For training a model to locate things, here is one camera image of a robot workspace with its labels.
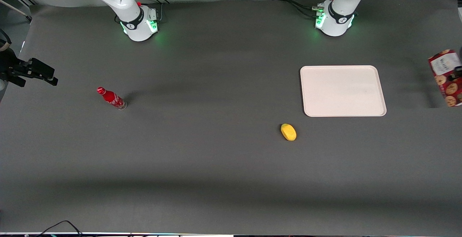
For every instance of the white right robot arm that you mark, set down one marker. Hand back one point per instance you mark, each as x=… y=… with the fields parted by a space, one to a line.
x=139 y=27

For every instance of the red cookie box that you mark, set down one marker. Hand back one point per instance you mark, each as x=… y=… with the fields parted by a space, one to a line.
x=444 y=74

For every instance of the red cola bottle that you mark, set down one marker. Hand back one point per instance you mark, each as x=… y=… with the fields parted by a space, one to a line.
x=111 y=98

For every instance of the beige plastic tray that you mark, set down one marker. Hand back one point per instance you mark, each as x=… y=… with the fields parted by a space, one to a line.
x=343 y=91

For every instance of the metal stand frame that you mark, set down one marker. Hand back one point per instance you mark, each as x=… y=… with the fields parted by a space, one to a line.
x=18 y=2

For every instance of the yellow toy mango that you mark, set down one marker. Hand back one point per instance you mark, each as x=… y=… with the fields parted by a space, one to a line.
x=288 y=132

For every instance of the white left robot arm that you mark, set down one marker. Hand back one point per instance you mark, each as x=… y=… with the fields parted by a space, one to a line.
x=339 y=20

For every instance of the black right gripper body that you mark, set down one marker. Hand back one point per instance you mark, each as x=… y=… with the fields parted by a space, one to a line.
x=8 y=65

